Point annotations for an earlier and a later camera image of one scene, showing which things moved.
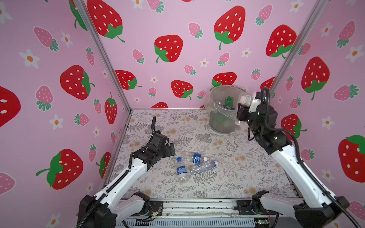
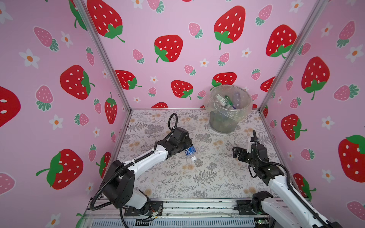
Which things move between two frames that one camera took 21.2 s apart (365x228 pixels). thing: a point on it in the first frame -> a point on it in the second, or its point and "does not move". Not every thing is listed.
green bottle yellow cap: (229, 100) does not move
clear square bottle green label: (246, 99) -> (224, 102)
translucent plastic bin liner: (225, 99) does not move
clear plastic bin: (224, 100) does not move
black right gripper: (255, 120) -> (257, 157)
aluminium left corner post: (105, 53) does not move
